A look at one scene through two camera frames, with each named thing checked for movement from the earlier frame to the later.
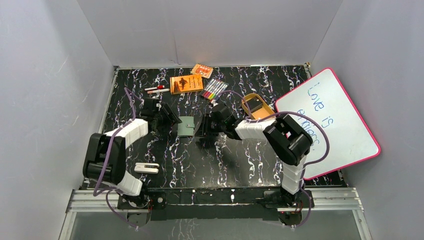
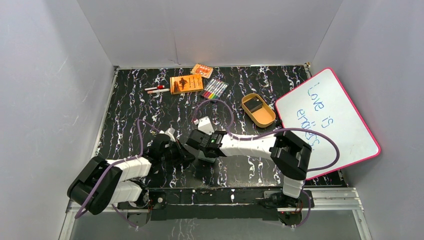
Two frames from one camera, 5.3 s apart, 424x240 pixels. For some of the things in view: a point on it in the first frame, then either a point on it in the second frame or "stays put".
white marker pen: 157,91 stays put
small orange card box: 205,71 stays put
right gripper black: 203,130 -> 211,135
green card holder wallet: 186,127 -> 201,155
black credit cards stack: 254,104 stays put
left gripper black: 167,117 -> 178,152
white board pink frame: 340,137 stays put
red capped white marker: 160,87 stays put
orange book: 186,83 stays put
